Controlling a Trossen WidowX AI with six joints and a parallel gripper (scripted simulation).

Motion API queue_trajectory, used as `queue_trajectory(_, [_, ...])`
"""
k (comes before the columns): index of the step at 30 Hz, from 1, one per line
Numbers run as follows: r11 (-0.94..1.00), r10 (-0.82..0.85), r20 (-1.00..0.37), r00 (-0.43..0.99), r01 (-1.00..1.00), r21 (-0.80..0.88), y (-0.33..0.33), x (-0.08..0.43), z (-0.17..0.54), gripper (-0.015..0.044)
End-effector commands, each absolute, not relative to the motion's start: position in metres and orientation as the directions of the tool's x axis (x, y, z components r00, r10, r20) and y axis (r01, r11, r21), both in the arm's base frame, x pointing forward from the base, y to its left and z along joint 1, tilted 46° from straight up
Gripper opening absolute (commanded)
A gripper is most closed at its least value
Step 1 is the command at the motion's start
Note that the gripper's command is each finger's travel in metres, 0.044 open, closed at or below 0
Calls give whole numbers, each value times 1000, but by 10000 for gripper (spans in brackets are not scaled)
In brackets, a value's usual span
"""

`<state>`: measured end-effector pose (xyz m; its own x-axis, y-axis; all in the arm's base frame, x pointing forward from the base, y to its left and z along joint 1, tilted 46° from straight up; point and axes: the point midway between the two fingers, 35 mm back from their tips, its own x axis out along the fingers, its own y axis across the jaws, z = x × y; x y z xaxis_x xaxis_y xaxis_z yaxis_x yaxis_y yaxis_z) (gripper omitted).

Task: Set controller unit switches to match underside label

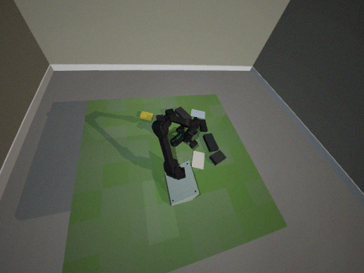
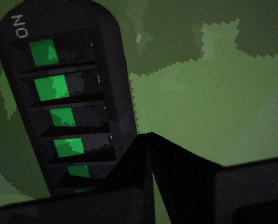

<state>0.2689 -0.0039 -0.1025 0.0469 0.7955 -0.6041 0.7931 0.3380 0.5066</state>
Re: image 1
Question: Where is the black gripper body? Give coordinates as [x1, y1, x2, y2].
[176, 126, 198, 148]

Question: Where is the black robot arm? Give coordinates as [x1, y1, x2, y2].
[152, 114, 201, 180]

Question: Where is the light grey flat panel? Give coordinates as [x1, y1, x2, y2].
[190, 109, 205, 119]

